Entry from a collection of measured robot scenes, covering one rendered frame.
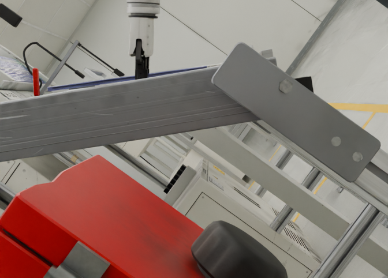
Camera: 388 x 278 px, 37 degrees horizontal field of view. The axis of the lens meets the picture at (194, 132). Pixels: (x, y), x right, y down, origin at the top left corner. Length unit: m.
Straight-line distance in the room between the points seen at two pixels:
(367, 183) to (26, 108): 0.35
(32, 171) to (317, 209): 1.04
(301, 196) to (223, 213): 0.52
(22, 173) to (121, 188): 1.91
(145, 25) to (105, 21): 7.43
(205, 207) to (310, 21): 6.97
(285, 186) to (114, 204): 1.40
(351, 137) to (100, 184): 0.36
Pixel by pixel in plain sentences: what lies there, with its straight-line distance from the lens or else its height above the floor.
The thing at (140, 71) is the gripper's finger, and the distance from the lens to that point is 1.51.
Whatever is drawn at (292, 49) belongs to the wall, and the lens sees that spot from 8.80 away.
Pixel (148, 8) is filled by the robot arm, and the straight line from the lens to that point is 1.48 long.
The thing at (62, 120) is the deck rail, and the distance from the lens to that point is 0.62.
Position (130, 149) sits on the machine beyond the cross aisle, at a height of 1.09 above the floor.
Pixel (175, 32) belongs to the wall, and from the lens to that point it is 8.76.
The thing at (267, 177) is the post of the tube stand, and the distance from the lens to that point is 1.62.
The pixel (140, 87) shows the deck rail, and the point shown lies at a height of 0.81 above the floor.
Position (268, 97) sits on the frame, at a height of 0.70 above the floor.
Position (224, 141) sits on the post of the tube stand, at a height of 0.65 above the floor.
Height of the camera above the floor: 0.75
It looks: 1 degrees down
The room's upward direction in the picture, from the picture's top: 54 degrees counter-clockwise
